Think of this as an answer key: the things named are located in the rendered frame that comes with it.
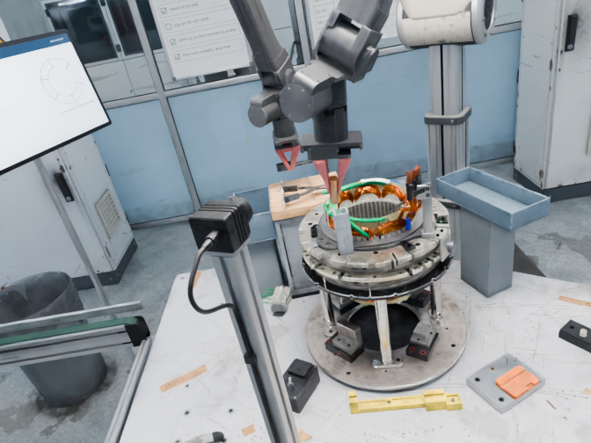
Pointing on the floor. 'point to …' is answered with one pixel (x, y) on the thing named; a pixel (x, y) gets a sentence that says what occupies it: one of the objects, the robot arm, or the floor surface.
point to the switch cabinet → (554, 99)
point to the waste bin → (64, 370)
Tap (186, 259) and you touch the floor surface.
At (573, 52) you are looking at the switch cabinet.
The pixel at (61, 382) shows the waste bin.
